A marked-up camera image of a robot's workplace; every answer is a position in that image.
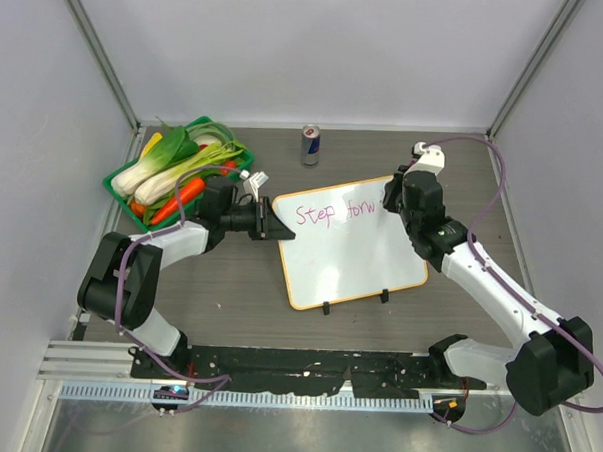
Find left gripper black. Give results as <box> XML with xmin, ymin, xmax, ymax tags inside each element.
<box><xmin>221</xmin><ymin>196</ymin><xmax>296</xmax><ymax>244</ymax></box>

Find whiteboard with orange frame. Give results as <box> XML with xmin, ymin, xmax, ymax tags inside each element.
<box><xmin>272</xmin><ymin>176</ymin><xmax>429</xmax><ymax>311</ymax></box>

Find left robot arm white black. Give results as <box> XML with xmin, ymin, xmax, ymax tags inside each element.
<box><xmin>77</xmin><ymin>173</ymin><xmax>295</xmax><ymax>380</ymax></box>

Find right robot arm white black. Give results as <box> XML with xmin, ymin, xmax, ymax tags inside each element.
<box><xmin>382</xmin><ymin>165</ymin><xmax>595</xmax><ymax>416</ymax></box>

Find red tomato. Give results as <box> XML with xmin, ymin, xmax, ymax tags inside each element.
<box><xmin>220</xmin><ymin>160</ymin><xmax>237</xmax><ymax>176</ymax></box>

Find orange carrot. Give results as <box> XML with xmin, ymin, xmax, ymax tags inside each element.
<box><xmin>150</xmin><ymin>177</ymin><xmax>205</xmax><ymax>226</ymax></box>

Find silver blue drink can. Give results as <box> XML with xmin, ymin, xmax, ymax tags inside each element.
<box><xmin>300</xmin><ymin>124</ymin><xmax>321</xmax><ymax>167</ymax></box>

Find bok choy right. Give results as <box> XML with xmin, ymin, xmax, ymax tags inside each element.
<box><xmin>133</xmin><ymin>136</ymin><xmax>247</xmax><ymax>210</ymax></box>

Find bok choy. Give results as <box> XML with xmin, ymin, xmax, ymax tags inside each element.
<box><xmin>110</xmin><ymin>127</ymin><xmax>199</xmax><ymax>197</ymax></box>
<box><xmin>133</xmin><ymin>136</ymin><xmax>247</xmax><ymax>210</ymax></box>

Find green plastic basket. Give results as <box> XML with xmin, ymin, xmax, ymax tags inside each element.
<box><xmin>102</xmin><ymin>117</ymin><xmax>255</xmax><ymax>232</ymax></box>

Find bok choy left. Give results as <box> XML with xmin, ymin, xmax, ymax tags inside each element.
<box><xmin>110</xmin><ymin>127</ymin><xmax>199</xmax><ymax>197</ymax></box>

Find yellow vegetable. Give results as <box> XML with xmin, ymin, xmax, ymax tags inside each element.
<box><xmin>139</xmin><ymin>132</ymin><xmax>162</xmax><ymax>158</ymax></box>

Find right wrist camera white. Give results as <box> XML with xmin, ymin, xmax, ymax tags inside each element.
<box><xmin>406</xmin><ymin>141</ymin><xmax>445</xmax><ymax>176</ymax></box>

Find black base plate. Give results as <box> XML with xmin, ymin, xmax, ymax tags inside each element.
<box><xmin>128</xmin><ymin>339</ymin><xmax>490</xmax><ymax>403</ymax></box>

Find white slotted cable duct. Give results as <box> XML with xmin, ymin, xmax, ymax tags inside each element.
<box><xmin>59</xmin><ymin>381</ymin><xmax>433</xmax><ymax>414</ymax></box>

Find aluminium frame post right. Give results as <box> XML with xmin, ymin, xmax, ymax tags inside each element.
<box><xmin>486</xmin><ymin>0</ymin><xmax>586</xmax><ymax>138</ymax></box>

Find aluminium frame post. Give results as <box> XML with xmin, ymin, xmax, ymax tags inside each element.
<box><xmin>44</xmin><ymin>0</ymin><xmax>146</xmax><ymax>130</ymax></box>
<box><xmin>486</xmin><ymin>0</ymin><xmax>586</xmax><ymax>138</ymax></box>

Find aluminium rail left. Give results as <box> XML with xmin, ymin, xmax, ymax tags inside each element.
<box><xmin>37</xmin><ymin>338</ymin><xmax>142</xmax><ymax>383</ymax></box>

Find aluminium frame post left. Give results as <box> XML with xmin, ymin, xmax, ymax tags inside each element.
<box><xmin>44</xmin><ymin>0</ymin><xmax>146</xmax><ymax>130</ymax></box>

